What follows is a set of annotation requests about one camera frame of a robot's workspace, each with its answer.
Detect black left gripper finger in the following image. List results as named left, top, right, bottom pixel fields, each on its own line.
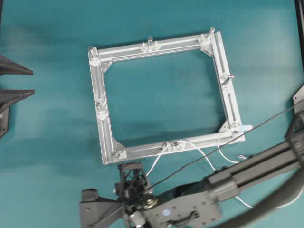
left=0, top=89, right=35, bottom=109
left=0, top=55, right=33, bottom=75

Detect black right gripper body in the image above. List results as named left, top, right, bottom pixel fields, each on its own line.
left=79, top=162, right=154, bottom=228

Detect white cable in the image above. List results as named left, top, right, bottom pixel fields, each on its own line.
left=144, top=129, right=254, bottom=209

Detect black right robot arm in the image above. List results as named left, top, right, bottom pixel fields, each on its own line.
left=79, top=111, right=304, bottom=228

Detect clear pin bottom left corner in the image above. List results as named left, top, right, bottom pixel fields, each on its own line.
left=112, top=151, right=123, bottom=160

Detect clear pin bottom middle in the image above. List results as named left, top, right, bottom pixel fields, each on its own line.
left=172, top=141, right=180, bottom=148

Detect clear pin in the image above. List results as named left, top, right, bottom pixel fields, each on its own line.
left=95, top=99, right=105, bottom=109
left=147, top=37, right=153, bottom=51
left=172, top=141, right=180, bottom=148
left=221, top=75, right=235, bottom=86

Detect clear pin left middle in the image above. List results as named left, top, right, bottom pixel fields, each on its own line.
left=95, top=99, right=105, bottom=109

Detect clear pin bottom right corner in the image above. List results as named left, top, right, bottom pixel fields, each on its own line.
left=230, top=124, right=253, bottom=132

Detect clear pin top middle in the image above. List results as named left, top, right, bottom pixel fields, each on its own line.
left=147, top=37, right=153, bottom=51

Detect clear pin right middle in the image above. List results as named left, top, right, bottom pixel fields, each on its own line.
left=221, top=75, right=235, bottom=86

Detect clear pin top right corner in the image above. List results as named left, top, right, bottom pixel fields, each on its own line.
left=207, top=27, right=216, bottom=41

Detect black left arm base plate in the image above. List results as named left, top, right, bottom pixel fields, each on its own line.
left=0, top=107, right=10, bottom=138

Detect square aluminium extrusion frame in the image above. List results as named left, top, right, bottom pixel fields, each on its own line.
left=88, top=31, right=245, bottom=165

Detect thick black corrugated hose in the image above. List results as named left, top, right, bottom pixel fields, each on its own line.
left=213, top=166, right=304, bottom=228

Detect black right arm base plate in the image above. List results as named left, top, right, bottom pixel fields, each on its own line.
left=293, top=85, right=304, bottom=114

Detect black frame post right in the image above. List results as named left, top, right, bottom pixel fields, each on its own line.
left=294, top=0, right=304, bottom=47

